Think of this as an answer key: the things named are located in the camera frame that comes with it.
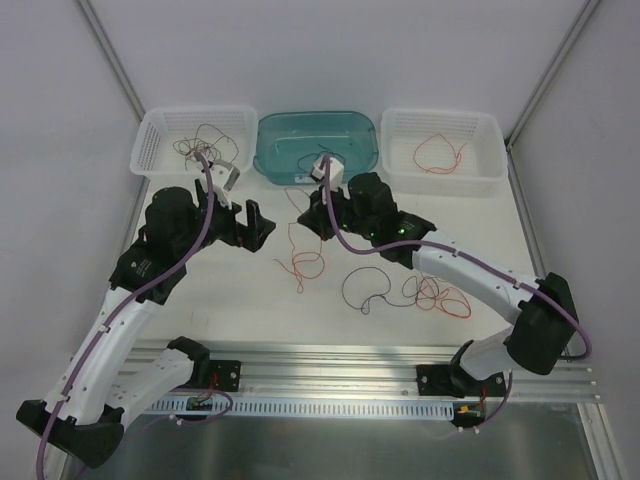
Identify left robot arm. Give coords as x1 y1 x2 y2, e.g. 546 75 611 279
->
16 185 276 469

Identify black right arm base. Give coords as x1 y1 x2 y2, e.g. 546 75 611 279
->
415 364 507 399

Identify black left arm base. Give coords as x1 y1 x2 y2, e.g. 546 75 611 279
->
185 359 242 392

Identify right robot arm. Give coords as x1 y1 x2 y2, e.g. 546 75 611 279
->
298 169 592 398

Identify teal plastic tub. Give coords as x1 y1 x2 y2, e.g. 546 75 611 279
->
253 111 379 186

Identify left white mesh basket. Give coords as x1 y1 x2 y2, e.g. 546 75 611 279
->
129 106 258 188

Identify white mesh basket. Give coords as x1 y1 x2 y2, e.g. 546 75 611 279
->
379 107 508 198
129 106 258 188

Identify right white mesh basket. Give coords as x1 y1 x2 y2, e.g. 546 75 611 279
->
379 107 508 198

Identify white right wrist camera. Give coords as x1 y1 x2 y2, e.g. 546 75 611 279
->
309 154 344 190

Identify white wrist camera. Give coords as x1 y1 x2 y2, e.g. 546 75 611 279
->
309 154 344 190
199 160 240 210

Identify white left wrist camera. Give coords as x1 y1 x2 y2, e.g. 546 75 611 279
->
199 160 240 210

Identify aluminium frame rail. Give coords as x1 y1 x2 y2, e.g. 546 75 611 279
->
67 343 599 404

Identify white slotted cable duct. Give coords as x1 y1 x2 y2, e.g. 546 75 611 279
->
147 395 454 421

